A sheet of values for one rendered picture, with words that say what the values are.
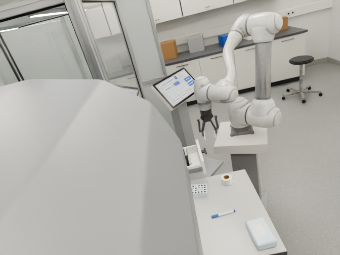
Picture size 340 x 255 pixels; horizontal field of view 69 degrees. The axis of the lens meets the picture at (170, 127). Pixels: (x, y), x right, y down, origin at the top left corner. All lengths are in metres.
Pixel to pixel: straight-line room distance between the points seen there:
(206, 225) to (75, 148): 1.16
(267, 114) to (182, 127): 1.15
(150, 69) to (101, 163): 2.85
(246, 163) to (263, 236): 0.89
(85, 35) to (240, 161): 1.55
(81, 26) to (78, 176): 0.74
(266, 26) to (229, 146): 0.84
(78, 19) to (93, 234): 0.83
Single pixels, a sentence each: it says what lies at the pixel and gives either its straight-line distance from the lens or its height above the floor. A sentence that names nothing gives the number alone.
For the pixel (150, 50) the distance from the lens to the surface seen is 3.16.
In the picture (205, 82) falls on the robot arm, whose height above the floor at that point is 1.39.
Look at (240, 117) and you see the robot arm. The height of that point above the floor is 1.00.
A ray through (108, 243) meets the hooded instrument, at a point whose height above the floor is 1.67.
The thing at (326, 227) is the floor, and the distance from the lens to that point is 2.48.
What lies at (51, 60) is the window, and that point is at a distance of 1.10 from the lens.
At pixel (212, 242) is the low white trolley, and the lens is 1.40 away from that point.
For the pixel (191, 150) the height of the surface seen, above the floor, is 0.86.
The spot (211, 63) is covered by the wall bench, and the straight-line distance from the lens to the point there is 4.58.
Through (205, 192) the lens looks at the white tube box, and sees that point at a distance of 1.59.
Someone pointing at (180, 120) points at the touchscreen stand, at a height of 0.72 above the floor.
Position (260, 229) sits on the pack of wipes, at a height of 0.81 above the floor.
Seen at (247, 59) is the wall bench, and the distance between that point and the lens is 4.73.
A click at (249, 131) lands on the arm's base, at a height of 0.86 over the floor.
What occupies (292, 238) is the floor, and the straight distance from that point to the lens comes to 2.37.
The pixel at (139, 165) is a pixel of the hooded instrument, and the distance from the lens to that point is 0.42.
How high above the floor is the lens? 1.88
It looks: 27 degrees down
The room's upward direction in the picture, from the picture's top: 15 degrees counter-clockwise
